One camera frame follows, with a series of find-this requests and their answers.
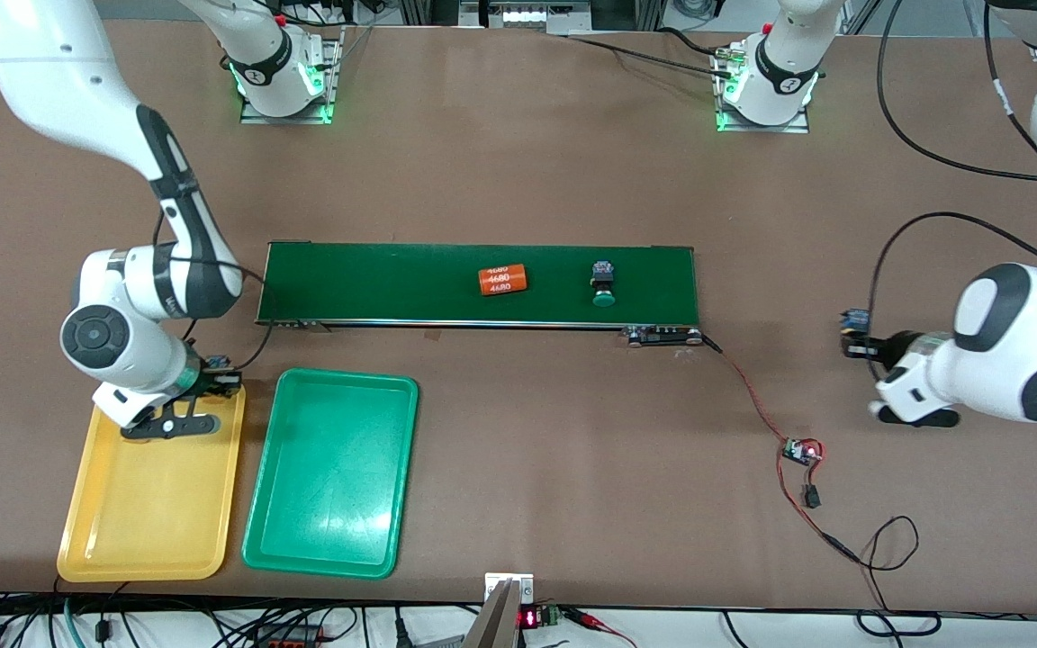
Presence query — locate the grey metal mount pole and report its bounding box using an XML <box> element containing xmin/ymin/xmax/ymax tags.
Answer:
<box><xmin>463</xmin><ymin>580</ymin><xmax>524</xmax><ymax>648</ymax></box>

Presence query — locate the small metal bracket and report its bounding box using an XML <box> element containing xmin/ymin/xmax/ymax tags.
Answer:
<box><xmin>484</xmin><ymin>572</ymin><xmax>536</xmax><ymax>602</ymax></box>

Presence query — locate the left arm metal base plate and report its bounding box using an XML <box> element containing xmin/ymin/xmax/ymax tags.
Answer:
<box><xmin>714</xmin><ymin>43</ymin><xmax>812</xmax><ymax>134</ymax></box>

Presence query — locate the black orange power strip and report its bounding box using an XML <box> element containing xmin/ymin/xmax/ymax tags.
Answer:
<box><xmin>253</xmin><ymin>624</ymin><xmax>326</xmax><ymax>648</ymax></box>

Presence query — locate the orange 4680 cylinder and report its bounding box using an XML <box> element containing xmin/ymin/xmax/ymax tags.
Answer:
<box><xmin>478</xmin><ymin>264</ymin><xmax>530</xmax><ymax>296</ymax></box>

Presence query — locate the thin black looped cable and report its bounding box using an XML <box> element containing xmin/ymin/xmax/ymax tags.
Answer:
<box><xmin>856</xmin><ymin>515</ymin><xmax>942</xmax><ymax>638</ymax></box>

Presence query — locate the yellow plastic tray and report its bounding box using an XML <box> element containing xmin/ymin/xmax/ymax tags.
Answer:
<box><xmin>56</xmin><ymin>376</ymin><xmax>248</xmax><ymax>583</ymax></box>

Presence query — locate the green plastic tray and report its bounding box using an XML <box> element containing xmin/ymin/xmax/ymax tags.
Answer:
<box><xmin>241</xmin><ymin>367</ymin><xmax>419</xmax><ymax>580</ymax></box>

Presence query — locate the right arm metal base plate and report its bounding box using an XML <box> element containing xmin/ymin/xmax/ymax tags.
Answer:
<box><xmin>239</xmin><ymin>27</ymin><xmax>344</xmax><ymax>125</ymax></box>

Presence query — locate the black cable to arm base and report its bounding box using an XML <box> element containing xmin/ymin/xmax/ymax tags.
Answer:
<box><xmin>564</xmin><ymin>25</ymin><xmax>740</xmax><ymax>80</ymax></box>

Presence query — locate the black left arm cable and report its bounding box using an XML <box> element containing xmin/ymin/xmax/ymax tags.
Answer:
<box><xmin>865</xmin><ymin>0</ymin><xmax>1037</xmax><ymax>316</ymax></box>

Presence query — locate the green conveyor belt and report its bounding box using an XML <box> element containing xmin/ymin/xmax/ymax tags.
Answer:
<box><xmin>255</xmin><ymin>240</ymin><xmax>725</xmax><ymax>349</ymax></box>

